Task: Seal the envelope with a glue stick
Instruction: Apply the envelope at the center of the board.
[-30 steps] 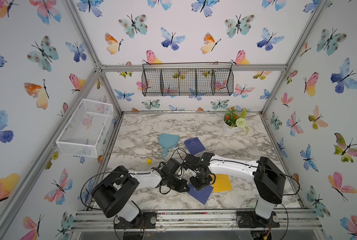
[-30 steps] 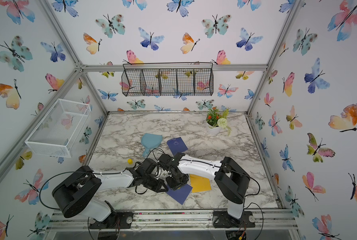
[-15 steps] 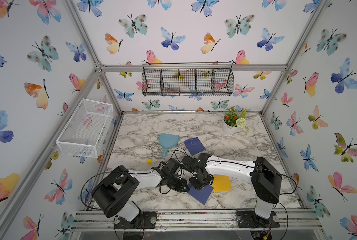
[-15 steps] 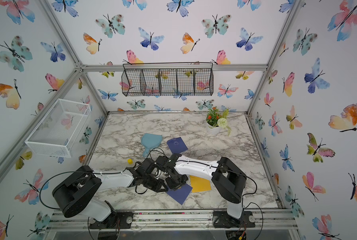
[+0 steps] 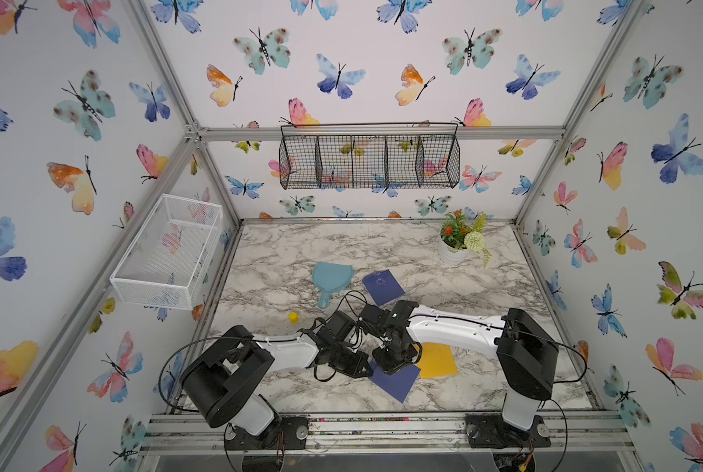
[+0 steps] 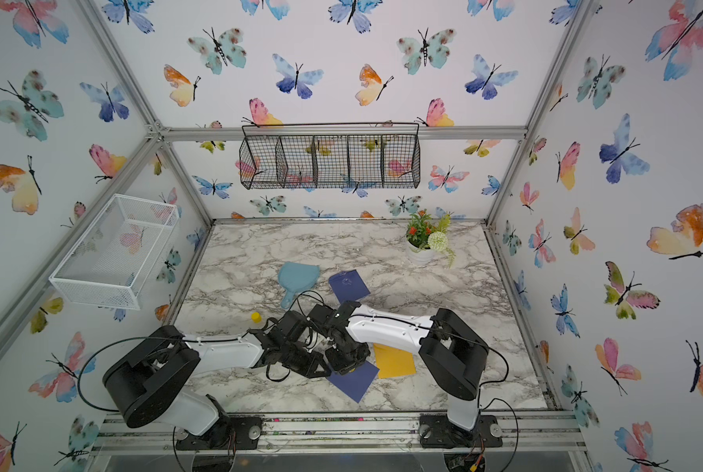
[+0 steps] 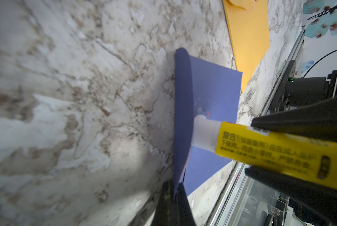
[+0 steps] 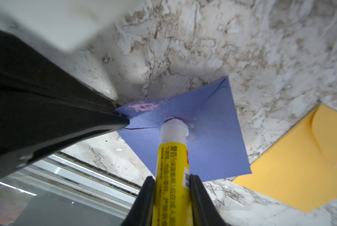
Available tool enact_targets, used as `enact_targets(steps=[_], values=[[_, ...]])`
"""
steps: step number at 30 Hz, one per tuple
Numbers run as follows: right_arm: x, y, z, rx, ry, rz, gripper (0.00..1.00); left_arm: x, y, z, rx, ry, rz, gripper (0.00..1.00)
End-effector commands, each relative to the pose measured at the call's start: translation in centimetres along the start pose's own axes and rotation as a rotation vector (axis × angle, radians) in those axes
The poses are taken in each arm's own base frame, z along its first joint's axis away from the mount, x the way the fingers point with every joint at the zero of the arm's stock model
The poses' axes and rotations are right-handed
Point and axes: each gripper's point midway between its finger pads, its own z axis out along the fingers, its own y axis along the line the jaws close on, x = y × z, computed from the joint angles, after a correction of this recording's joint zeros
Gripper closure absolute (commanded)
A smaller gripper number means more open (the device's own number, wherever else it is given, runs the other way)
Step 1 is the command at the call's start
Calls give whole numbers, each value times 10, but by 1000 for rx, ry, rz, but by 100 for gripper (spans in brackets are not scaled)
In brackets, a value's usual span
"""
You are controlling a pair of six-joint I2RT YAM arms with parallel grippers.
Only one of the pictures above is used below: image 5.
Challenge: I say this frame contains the yellow envelope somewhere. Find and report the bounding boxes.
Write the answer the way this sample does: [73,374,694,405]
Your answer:
[417,343,458,379]

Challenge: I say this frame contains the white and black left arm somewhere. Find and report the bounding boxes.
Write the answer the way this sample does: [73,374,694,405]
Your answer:
[179,312,373,438]

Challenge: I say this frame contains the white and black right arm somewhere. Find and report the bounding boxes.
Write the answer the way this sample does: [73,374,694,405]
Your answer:
[359,300,559,432]

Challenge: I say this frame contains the teal plastic scoop dish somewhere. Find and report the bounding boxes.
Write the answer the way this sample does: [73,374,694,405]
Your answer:
[312,262,353,310]

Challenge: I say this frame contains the artificial flowers in white pot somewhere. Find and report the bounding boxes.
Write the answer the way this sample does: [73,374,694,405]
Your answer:
[438,208,491,267]

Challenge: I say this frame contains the white mesh wall basket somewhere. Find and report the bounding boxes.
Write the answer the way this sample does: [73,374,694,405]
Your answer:
[109,194,223,310]

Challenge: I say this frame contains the black wire wall basket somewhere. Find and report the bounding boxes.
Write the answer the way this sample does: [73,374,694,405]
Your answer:
[279,122,461,190]

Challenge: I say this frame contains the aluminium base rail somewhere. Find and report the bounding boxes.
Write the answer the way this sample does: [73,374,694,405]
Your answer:
[141,410,635,455]

